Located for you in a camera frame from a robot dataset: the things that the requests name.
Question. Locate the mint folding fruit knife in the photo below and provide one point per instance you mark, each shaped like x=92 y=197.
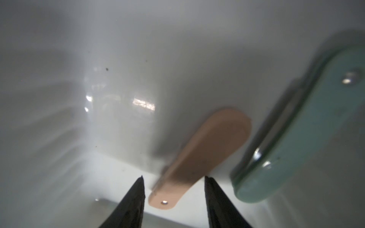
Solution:
x=329 y=95

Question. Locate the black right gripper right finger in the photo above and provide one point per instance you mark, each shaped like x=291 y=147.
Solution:
x=221 y=212

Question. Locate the white oval storage box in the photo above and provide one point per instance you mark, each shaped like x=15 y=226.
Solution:
x=95 y=94

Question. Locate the peach folding fruit knife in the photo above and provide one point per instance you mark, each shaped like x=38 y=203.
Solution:
x=221 y=135

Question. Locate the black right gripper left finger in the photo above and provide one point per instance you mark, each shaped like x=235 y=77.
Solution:
x=129 y=212

